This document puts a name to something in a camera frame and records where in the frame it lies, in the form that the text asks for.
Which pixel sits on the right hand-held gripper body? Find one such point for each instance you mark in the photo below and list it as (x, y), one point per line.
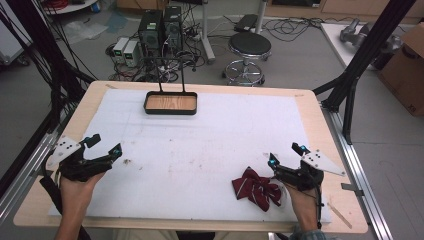
(305, 178)

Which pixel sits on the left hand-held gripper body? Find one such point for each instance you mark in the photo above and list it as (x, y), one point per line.
(71, 166)

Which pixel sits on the dark red striped bow tie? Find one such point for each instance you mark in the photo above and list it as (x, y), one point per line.
(255, 190)

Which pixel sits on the person's right hand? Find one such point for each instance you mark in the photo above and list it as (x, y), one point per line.
(305, 206)

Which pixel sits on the person's left hand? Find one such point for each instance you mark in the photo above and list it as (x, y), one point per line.
(74, 196)

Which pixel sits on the light wooden table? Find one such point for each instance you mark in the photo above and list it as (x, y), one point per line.
(336, 140)

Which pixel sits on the thin wooden stick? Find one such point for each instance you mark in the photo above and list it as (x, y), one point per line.
(340, 216)

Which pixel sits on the black tray stand with wooden base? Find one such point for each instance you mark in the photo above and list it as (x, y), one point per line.
(170, 103)

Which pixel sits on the white foam mat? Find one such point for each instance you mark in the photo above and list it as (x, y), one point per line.
(200, 150)

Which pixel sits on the white power supply unit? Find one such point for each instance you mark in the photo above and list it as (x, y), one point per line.
(119, 50)
(131, 53)

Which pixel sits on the white board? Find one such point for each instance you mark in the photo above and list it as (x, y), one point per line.
(333, 40)

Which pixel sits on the black round stool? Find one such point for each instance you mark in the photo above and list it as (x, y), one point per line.
(250, 45)

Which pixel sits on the black computer tower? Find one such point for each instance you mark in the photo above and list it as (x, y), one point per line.
(173, 28)
(150, 31)

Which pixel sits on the brown cardboard box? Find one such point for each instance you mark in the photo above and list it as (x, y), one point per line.
(405, 73)

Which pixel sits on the grey handheld vacuum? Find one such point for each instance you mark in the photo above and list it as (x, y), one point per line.
(366, 35)

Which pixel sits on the round white table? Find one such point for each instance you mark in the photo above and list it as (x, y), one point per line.
(68, 6)

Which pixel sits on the black flat device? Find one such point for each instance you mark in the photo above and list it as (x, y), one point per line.
(246, 22)

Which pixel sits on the grey desk leg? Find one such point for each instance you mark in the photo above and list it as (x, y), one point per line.
(207, 36)

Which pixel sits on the grey metal bracket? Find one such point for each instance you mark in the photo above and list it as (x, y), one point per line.
(351, 188)

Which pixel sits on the aluminium rail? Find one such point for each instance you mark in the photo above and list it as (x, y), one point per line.
(23, 176)
(360, 180)

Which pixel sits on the black metal frame post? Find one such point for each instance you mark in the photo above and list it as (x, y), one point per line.
(363, 60)
(46, 53)

